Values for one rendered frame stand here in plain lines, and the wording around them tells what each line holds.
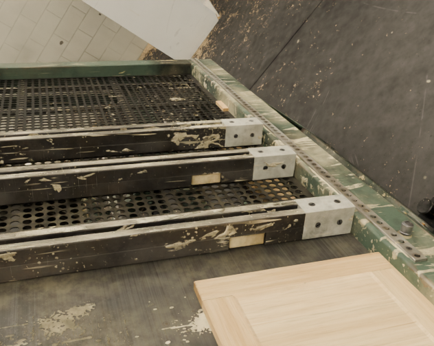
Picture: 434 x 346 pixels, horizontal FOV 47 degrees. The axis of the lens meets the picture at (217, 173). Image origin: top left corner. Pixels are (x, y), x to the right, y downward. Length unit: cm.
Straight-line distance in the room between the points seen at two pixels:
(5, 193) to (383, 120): 188
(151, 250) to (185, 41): 401
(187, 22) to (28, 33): 221
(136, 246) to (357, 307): 43
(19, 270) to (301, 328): 52
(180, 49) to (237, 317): 420
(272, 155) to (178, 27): 359
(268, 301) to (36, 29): 564
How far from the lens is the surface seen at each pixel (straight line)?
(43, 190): 126
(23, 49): 645
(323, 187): 129
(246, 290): 95
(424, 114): 249
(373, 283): 104
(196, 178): 132
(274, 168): 138
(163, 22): 484
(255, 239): 109
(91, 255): 101
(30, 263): 101
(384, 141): 255
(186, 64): 236
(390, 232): 114
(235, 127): 156
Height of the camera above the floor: 175
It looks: 29 degrees down
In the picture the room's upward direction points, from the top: 62 degrees counter-clockwise
